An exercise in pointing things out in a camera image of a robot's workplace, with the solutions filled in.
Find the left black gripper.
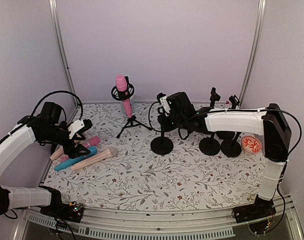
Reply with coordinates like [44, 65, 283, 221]
[41, 124, 91, 159]

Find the beige microphone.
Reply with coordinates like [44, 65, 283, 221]
[71, 147, 118, 171]
[50, 146, 69, 161]

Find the blue microphone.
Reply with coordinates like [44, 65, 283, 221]
[54, 146, 97, 171]

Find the black microphone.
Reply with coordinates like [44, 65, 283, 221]
[50, 144, 57, 154]

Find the round stand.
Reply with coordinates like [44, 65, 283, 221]
[150, 127, 174, 155]
[216, 95, 240, 140]
[221, 132, 242, 158]
[210, 87, 221, 108]
[199, 132, 221, 156]

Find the short pink microphone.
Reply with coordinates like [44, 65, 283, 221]
[59, 136, 100, 162]

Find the black tripod shock-mount stand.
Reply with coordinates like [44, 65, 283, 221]
[111, 75, 152, 139]

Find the tall pink microphone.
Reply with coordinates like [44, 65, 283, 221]
[115, 75, 132, 118]

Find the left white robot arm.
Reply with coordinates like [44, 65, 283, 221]
[0, 102, 92, 217]

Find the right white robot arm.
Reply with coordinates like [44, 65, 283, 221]
[157, 92, 292, 218]

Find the floral table mat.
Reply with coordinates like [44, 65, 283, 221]
[44, 103, 265, 212]

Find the orange patterned small bowl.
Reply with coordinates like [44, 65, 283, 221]
[241, 136, 262, 154]

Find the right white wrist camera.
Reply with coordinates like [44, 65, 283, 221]
[156, 92, 171, 116]

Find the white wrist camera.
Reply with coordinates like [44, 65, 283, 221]
[156, 92, 171, 116]
[67, 119, 92, 139]

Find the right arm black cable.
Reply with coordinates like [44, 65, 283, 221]
[148, 99, 303, 163]

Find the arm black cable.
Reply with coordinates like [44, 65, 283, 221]
[33, 90, 83, 118]
[148, 99, 303, 163]

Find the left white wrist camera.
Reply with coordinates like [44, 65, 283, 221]
[67, 119, 92, 139]

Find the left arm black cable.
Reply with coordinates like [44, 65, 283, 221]
[33, 90, 83, 118]

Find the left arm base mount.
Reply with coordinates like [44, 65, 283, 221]
[40, 186, 84, 223]

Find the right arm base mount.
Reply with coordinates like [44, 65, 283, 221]
[232, 195, 276, 223]

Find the left aluminium frame post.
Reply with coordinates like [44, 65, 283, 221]
[48, 0, 79, 107]

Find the aluminium frame post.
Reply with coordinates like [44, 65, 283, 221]
[239, 0, 267, 107]
[48, 0, 79, 107]

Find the right aluminium frame post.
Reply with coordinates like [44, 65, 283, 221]
[239, 0, 267, 107]

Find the front aluminium rail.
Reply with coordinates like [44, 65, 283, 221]
[13, 195, 304, 240]

